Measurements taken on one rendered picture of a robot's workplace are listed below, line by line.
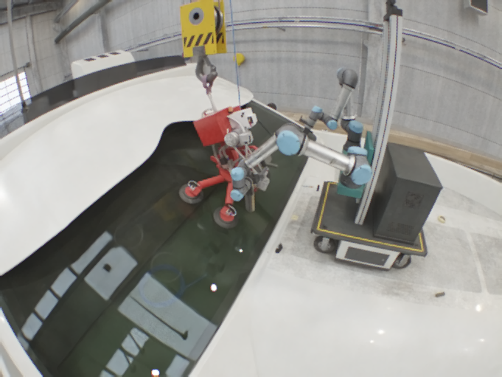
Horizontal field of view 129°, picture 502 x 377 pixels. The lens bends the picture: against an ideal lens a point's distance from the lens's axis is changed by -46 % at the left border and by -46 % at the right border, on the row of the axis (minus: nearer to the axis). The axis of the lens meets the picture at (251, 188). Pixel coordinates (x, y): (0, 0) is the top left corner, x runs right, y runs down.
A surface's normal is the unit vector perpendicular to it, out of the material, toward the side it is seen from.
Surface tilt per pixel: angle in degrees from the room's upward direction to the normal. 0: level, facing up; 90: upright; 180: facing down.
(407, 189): 90
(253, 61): 90
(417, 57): 90
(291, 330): 34
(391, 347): 29
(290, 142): 88
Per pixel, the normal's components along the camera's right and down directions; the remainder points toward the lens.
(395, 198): -0.40, 0.54
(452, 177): -0.64, 0.47
